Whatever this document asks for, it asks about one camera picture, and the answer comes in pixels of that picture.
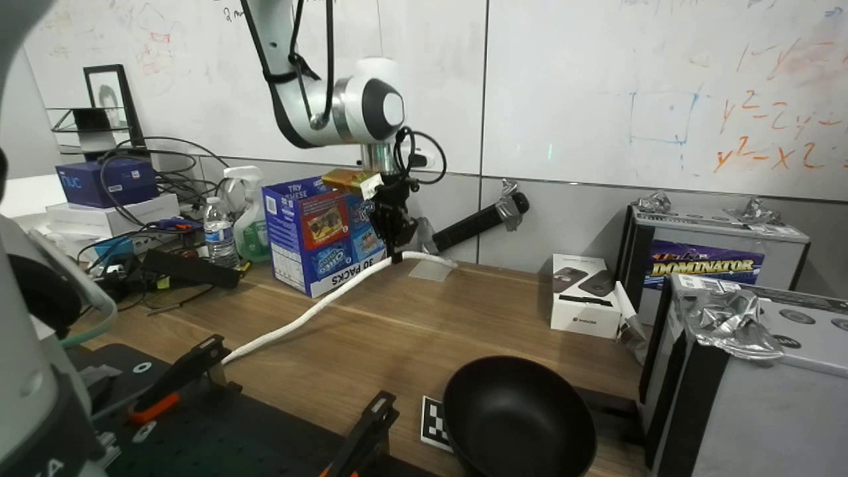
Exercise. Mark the black and orange clamp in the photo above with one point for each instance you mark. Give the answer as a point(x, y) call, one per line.
point(179, 374)
point(364, 437)

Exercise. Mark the black bowl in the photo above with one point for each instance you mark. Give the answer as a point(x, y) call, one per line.
point(517, 421)

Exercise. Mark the clear water bottle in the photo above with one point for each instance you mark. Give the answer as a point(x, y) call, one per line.
point(220, 238)

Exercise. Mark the white phone box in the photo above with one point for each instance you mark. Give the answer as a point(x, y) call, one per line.
point(583, 298)

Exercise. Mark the grey and black battery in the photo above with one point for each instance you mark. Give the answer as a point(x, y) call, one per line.
point(748, 411)

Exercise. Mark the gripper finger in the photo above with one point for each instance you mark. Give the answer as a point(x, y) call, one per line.
point(388, 240)
point(407, 236)

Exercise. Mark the large crumpled foil piece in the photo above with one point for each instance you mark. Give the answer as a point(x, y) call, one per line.
point(729, 321)

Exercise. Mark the whiteboard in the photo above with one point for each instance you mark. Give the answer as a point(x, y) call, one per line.
point(629, 86)
point(199, 73)

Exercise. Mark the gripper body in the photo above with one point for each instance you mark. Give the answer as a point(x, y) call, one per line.
point(392, 202)

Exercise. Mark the blue snack box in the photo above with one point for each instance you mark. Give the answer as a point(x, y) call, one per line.
point(318, 245)

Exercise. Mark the long black bar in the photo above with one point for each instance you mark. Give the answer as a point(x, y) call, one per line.
point(192, 268)

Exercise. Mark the white paper sheet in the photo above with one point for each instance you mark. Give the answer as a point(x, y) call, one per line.
point(629, 318)

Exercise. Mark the grey battery with printed label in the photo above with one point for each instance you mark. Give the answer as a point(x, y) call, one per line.
point(715, 265)

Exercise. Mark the black picture frame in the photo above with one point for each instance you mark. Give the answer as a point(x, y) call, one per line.
point(112, 99)

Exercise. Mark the flat white box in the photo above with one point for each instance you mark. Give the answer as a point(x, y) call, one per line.
point(112, 215)

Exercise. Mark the green spray bottle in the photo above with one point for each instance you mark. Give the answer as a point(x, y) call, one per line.
point(252, 228)

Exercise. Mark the black and white marker tag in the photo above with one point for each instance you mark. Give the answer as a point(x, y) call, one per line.
point(434, 424)

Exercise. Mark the purple box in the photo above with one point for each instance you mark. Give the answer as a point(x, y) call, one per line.
point(99, 182)

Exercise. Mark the black tube with silver tape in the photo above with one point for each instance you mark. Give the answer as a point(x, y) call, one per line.
point(474, 224)

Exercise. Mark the gold snack packet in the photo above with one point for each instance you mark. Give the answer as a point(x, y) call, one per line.
point(348, 180)

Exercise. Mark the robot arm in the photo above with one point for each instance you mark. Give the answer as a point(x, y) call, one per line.
point(305, 99)

